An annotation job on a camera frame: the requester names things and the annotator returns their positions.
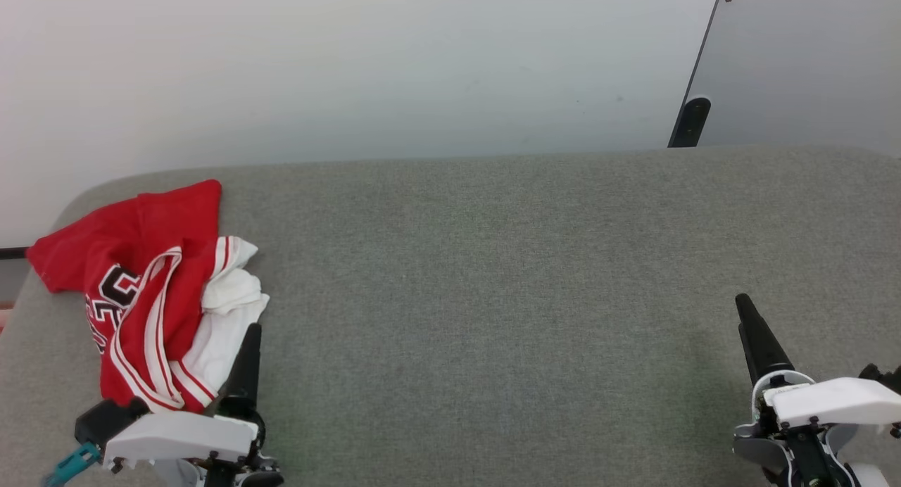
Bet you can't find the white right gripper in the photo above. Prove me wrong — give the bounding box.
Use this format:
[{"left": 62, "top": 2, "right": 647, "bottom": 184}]
[{"left": 732, "top": 293, "right": 901, "bottom": 487}]

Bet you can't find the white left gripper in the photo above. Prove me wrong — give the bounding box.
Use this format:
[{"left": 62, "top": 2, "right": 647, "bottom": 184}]
[{"left": 103, "top": 323, "right": 284, "bottom": 487}]

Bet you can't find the red and white jersey shirt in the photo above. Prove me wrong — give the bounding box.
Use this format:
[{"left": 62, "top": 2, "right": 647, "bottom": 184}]
[{"left": 26, "top": 179, "right": 270, "bottom": 414}]

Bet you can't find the black slanted pole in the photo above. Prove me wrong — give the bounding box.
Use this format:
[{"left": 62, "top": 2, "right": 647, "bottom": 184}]
[{"left": 667, "top": 96, "right": 712, "bottom": 148}]

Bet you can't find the grey fabric sofa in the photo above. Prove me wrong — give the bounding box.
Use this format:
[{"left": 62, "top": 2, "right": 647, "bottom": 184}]
[{"left": 0, "top": 146, "right": 901, "bottom": 487}]

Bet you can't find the cable with teal connector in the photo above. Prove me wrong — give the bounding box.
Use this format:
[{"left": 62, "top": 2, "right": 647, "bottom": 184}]
[{"left": 41, "top": 441, "right": 101, "bottom": 487}]

